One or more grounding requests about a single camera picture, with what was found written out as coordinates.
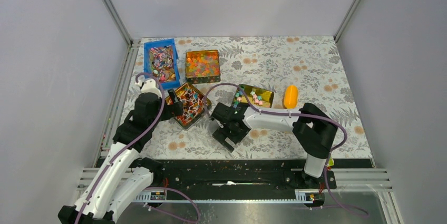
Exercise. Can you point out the tin of orange gummies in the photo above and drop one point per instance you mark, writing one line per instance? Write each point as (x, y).
(203, 67)

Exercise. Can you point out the blue plastic candy bin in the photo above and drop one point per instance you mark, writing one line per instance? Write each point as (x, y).
(161, 61)

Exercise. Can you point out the orange plastic scoop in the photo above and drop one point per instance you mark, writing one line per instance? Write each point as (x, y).
(290, 99)

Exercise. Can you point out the colourful toy block stack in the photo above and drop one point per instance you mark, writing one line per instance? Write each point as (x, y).
(330, 162)

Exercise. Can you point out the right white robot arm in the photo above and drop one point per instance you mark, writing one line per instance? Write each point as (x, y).
(312, 128)

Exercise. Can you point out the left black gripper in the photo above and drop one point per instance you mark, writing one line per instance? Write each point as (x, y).
(172, 110)

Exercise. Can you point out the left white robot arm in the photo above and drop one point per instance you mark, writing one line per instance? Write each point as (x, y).
(106, 198)

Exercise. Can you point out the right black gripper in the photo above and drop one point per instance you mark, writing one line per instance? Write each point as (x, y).
(221, 134)

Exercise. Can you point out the floral table mat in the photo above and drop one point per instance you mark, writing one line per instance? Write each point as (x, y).
(311, 63)

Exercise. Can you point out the tin of lollipops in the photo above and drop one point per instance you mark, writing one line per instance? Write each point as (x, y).
(193, 105)

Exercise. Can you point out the tin of star candies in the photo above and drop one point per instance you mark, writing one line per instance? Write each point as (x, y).
(257, 96)

